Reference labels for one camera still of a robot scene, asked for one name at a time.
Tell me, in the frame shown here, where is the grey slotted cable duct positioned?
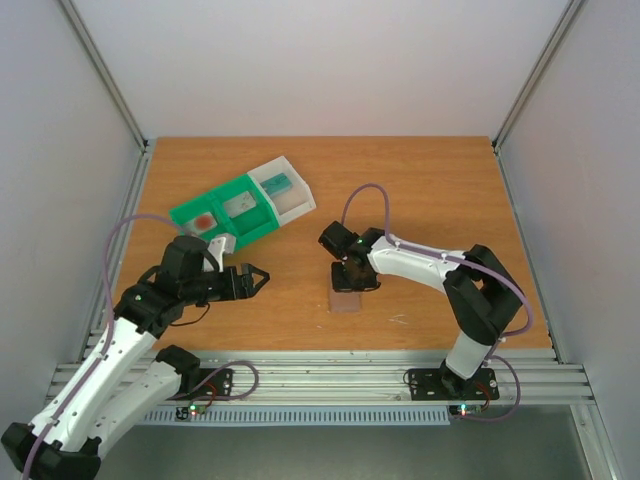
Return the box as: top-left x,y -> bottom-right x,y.
139,405 -> 450,428

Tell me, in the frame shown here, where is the green plastic bin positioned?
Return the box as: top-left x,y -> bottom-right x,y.
169,174 -> 279,251

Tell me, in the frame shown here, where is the grey card in green bin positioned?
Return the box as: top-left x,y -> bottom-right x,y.
223,191 -> 257,218

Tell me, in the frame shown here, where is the left small circuit board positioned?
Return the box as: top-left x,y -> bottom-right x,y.
174,404 -> 207,421

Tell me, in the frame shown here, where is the teal card in white bin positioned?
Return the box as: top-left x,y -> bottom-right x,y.
260,173 -> 293,198

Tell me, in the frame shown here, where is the left aluminium corner post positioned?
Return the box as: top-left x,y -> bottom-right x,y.
57,0 -> 151,151

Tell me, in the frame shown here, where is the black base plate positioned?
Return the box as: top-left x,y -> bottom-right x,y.
170,368 -> 234,400
403,368 -> 500,401

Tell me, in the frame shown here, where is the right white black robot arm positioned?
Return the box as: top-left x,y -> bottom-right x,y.
318,221 -> 530,399

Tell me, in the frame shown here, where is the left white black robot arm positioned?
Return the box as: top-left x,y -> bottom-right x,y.
1,235 -> 270,479

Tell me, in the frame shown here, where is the pink card holder wallet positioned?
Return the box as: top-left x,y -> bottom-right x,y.
328,275 -> 362,314

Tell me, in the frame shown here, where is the red circle card in bin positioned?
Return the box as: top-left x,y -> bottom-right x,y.
183,212 -> 218,236

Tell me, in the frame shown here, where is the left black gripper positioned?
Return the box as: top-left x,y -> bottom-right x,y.
183,263 -> 270,305

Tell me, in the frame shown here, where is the right small circuit board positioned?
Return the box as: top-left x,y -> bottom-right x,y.
449,403 -> 488,418

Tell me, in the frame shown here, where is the small circuit board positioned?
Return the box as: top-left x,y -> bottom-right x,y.
174,404 -> 207,421
449,403 -> 488,418

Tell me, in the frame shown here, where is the right aluminium corner post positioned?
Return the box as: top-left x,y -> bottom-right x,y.
492,0 -> 589,151

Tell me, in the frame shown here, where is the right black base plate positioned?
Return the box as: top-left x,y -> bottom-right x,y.
403,368 -> 500,401

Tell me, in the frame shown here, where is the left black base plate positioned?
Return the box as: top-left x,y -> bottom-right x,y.
170,368 -> 234,400

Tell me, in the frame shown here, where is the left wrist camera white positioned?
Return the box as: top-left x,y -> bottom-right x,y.
207,233 -> 236,256

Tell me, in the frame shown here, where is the aluminium rail frame front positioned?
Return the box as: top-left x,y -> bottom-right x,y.
44,349 -> 596,406

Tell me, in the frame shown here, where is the white translucent plastic bin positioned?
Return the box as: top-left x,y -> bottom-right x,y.
248,156 -> 316,226

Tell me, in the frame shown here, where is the aluminium corner post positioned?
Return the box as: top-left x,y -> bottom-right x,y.
57,0 -> 151,151
492,0 -> 589,151

